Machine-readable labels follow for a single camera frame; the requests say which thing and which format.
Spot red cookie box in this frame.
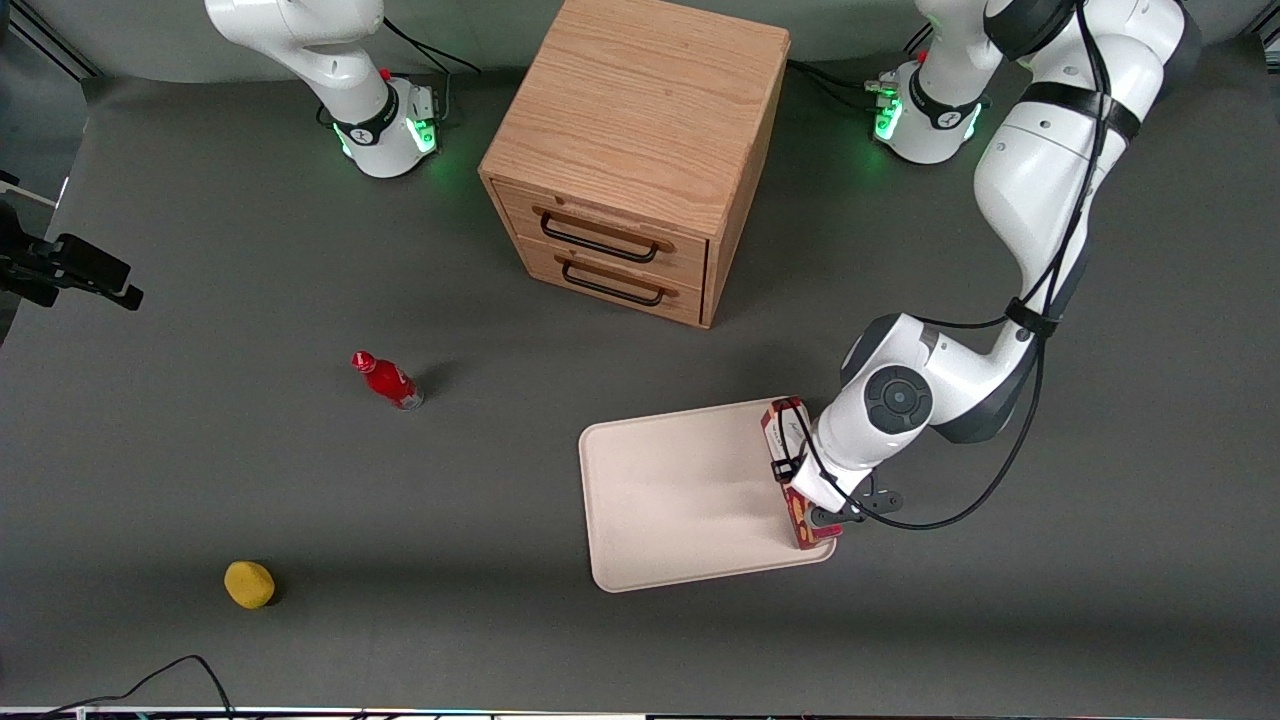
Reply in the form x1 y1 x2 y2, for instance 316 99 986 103
760 397 842 552

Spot beige rectangular tray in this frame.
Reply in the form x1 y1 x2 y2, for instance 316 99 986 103
578 396 838 594

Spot wooden drawer front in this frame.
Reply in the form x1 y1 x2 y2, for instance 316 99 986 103
493 180 711 291
514 236 706 327

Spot wooden two-drawer cabinet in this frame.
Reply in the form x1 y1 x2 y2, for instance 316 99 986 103
478 0 792 330

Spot red plastic bottle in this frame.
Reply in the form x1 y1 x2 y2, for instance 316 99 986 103
351 351 425 411

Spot yellow sponge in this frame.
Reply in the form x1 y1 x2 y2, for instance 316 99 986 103
224 561 277 610

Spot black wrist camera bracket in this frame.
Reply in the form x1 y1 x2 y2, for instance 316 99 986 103
840 474 905 522

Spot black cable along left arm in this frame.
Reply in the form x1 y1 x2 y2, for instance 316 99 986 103
770 0 1117 532

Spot black wire drawer handle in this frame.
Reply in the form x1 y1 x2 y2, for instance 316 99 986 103
532 204 676 266
554 254 680 308

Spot black left arm base cables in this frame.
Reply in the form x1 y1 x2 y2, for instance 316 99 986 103
787 28 933 117

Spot black arm base cables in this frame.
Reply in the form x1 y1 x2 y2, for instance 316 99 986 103
383 15 482 123
787 28 933 117

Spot black right arm base cables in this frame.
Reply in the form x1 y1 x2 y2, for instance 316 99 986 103
383 15 482 123

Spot black cable on table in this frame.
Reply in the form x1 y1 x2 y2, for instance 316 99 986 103
45 655 237 720

